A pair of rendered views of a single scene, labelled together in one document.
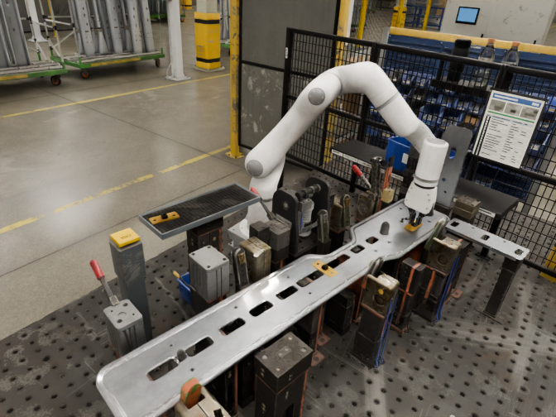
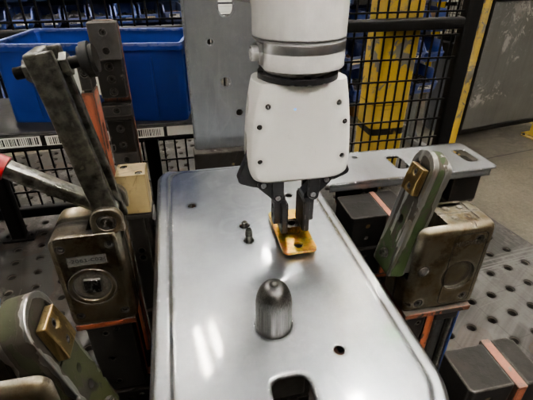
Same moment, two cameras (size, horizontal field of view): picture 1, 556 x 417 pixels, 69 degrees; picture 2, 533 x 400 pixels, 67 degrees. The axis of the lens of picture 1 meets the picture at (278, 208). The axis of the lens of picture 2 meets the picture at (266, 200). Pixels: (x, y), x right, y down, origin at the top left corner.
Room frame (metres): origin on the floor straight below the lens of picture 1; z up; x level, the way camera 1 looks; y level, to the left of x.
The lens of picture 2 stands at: (1.14, -0.19, 1.28)
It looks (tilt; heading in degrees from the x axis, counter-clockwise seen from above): 31 degrees down; 303
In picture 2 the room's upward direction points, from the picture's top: straight up
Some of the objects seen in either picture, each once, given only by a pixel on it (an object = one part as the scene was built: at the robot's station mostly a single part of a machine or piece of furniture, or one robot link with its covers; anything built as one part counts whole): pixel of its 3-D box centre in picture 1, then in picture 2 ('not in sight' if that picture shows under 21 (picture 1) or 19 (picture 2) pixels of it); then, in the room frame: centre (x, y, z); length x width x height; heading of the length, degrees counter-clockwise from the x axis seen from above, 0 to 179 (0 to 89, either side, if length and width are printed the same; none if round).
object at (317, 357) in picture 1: (304, 316); not in sight; (0.97, -0.11, 0.84); 0.17 x 0.06 x 0.29; 45
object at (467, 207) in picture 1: (456, 237); not in sight; (1.47, -0.77, 0.88); 0.08 x 0.08 x 0.36; 45
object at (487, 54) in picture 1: (485, 62); not in sight; (1.89, -0.87, 1.53); 0.06 x 0.06 x 0.20
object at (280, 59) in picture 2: (425, 179); (296, 53); (1.33, -0.52, 1.20); 0.09 x 0.08 x 0.03; 46
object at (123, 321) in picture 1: (131, 361); not in sight; (0.73, 0.37, 0.88); 0.11 x 0.10 x 0.36; 45
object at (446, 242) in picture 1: (434, 279); (417, 328); (1.18, -0.60, 0.87); 0.12 x 0.09 x 0.35; 45
